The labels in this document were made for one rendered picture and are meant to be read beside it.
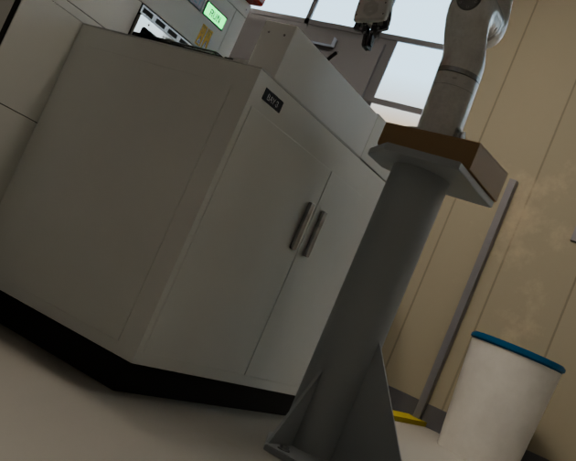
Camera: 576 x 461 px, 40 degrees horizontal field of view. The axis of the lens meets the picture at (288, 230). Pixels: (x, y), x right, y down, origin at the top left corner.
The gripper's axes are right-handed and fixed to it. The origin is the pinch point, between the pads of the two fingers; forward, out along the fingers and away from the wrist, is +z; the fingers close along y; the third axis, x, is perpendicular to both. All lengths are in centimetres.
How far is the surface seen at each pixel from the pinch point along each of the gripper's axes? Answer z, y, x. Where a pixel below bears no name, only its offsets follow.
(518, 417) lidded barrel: 91, 21, 183
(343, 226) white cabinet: 50, -6, 21
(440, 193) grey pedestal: 42, 29, 2
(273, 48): 21.9, -3.9, -40.0
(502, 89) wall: -96, -32, 245
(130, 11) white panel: 6, -61, -33
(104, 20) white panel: 13, -62, -40
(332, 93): 21.9, -0.1, -13.5
